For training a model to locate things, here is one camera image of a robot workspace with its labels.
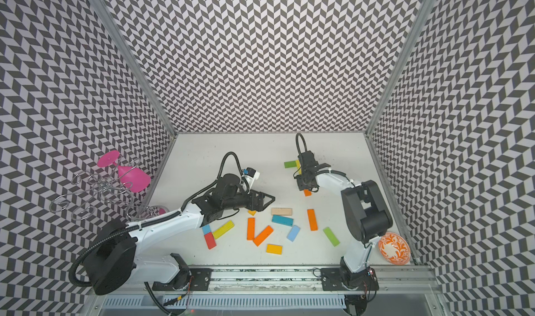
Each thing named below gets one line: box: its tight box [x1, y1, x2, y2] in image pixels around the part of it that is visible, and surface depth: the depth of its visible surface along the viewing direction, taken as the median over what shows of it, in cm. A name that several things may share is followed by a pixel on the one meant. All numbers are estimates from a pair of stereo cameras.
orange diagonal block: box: [252, 224, 274, 247], surface depth 84 cm
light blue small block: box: [286, 224, 301, 243], surface depth 86 cm
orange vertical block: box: [246, 217, 255, 241], surface depth 86 cm
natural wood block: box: [270, 207, 293, 216], surface depth 91 cm
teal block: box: [271, 214, 294, 227], surface depth 90 cm
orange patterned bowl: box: [377, 231, 412, 266], surface depth 79 cm
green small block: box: [284, 160, 297, 169], surface depth 107 cm
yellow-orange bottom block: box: [266, 243, 283, 255], surface depth 82 cm
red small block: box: [204, 231, 217, 250], surface depth 84 cm
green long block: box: [322, 226, 341, 248], surface depth 86 cm
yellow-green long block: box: [212, 219, 235, 240], surface depth 86 cm
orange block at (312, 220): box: [307, 208, 319, 232], surface depth 88 cm
